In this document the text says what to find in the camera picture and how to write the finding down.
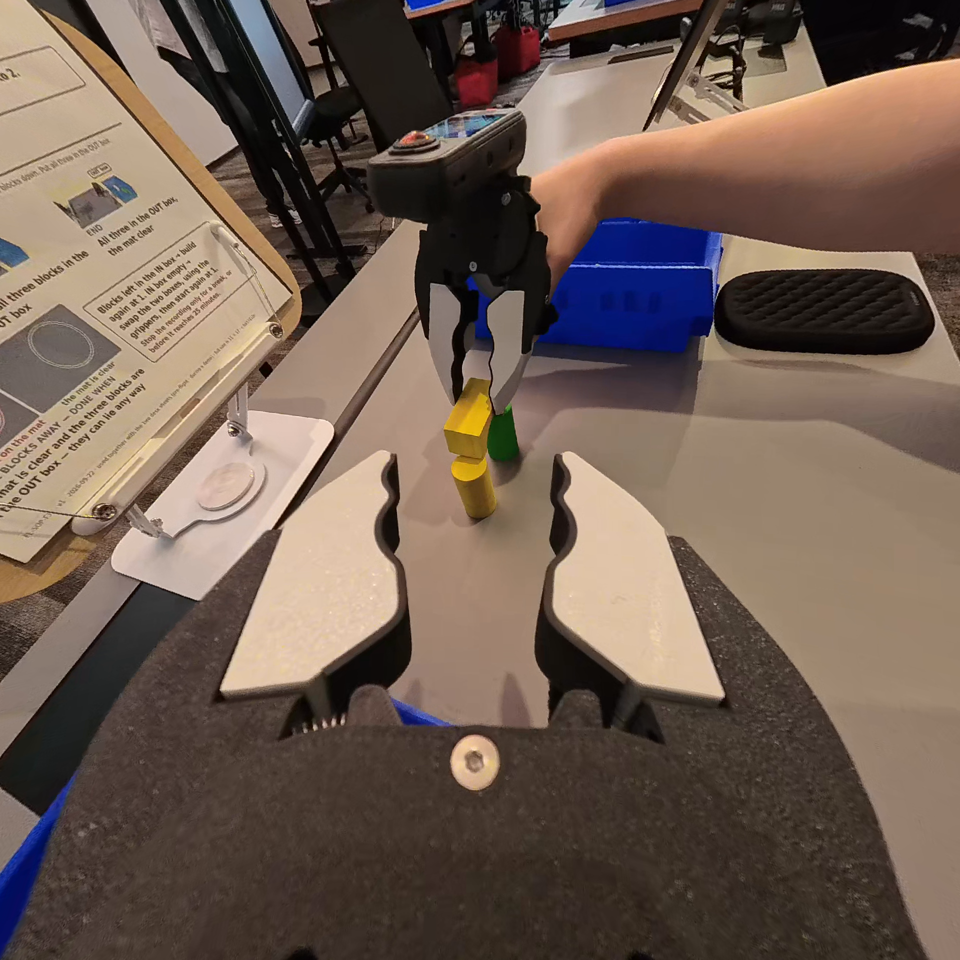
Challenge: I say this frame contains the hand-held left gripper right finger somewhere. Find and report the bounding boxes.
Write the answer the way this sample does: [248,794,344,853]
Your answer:
[536,452,727,708]

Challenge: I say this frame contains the green cylinder block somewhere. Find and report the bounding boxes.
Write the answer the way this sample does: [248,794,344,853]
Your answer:
[486,408,522,463]

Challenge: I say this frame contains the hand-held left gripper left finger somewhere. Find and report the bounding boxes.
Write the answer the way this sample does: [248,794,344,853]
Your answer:
[219,452,414,705]

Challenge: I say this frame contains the yellow cylinder block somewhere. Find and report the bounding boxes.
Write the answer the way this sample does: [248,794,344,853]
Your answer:
[450,455,499,523]

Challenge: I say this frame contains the wooden document stand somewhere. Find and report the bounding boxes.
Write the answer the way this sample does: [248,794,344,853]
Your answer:
[642,0,793,133]
[0,0,337,604]

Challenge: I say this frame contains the yellow arch block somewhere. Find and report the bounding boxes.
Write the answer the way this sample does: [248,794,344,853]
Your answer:
[443,375,498,457]

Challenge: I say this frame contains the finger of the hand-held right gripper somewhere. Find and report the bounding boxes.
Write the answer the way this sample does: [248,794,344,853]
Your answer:
[464,290,529,415]
[428,279,469,403]

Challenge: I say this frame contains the black office chair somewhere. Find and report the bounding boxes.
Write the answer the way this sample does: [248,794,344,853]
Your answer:
[803,0,960,84]
[308,0,454,151]

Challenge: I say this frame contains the person's right forearm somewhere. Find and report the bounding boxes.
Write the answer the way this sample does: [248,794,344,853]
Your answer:
[600,57,960,259]

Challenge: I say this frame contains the red plastic bins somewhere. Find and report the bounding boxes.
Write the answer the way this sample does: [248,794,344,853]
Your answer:
[455,8,544,109]

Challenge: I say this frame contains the blue plastic bin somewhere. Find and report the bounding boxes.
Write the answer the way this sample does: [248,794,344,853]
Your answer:
[0,699,451,946]
[468,218,724,355]

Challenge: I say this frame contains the printed instruction sheet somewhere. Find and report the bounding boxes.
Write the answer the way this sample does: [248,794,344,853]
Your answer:
[0,0,286,565]

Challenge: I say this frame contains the person's right hand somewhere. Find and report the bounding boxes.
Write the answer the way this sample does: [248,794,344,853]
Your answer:
[528,143,631,289]

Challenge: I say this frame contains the black mesh pad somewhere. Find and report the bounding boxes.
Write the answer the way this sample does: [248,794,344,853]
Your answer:
[713,267,939,358]

